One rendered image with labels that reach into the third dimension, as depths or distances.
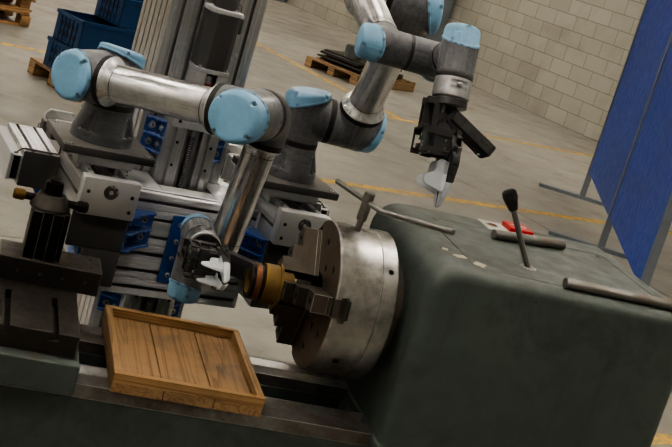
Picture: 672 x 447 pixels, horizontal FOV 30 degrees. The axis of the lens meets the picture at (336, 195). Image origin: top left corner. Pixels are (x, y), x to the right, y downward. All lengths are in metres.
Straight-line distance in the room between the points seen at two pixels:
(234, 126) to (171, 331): 0.47
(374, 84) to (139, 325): 0.85
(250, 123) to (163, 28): 0.62
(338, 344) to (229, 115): 0.55
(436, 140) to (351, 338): 0.43
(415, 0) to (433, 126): 0.55
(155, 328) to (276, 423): 0.39
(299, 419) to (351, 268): 0.32
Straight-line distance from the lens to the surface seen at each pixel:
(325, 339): 2.49
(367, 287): 2.49
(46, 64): 9.74
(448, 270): 2.45
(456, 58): 2.49
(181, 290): 2.81
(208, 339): 2.76
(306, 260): 2.61
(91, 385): 2.45
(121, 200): 2.93
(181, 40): 3.21
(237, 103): 2.66
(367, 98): 3.12
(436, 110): 2.48
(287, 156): 3.17
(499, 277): 2.49
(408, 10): 2.93
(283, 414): 2.55
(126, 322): 2.74
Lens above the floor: 1.84
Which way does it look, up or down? 12 degrees down
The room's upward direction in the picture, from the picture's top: 17 degrees clockwise
